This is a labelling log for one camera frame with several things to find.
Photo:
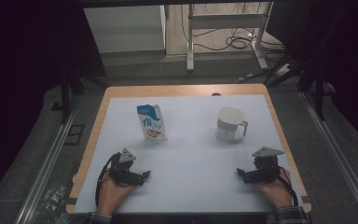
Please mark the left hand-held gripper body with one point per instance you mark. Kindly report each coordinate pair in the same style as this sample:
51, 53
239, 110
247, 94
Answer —
122, 172

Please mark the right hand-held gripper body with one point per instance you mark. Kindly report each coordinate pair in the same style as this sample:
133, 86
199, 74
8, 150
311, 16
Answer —
267, 169

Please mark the blue and white milk pouch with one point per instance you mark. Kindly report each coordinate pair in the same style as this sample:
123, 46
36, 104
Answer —
152, 123

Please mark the person's left hand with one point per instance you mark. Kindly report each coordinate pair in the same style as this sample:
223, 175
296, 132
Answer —
112, 196

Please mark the person's right hand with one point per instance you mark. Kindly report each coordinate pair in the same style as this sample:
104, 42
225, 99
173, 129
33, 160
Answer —
278, 193

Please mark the clear plastic bag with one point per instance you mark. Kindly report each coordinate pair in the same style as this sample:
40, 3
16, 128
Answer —
51, 203

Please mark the black metal stand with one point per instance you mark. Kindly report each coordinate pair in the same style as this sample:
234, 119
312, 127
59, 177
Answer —
64, 96
319, 99

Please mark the white power strip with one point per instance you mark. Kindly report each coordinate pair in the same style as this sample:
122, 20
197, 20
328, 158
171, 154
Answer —
282, 70

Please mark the white board panel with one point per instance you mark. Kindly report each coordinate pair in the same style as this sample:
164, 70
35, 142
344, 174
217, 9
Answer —
124, 29

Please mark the dark curtain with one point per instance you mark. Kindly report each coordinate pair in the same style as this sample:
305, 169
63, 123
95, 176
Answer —
21, 62
348, 46

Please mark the aluminium floor rail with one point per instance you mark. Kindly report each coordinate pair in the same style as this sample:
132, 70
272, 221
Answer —
338, 155
46, 168

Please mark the white metal desk frame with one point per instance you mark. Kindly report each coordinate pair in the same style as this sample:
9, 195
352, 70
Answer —
223, 21

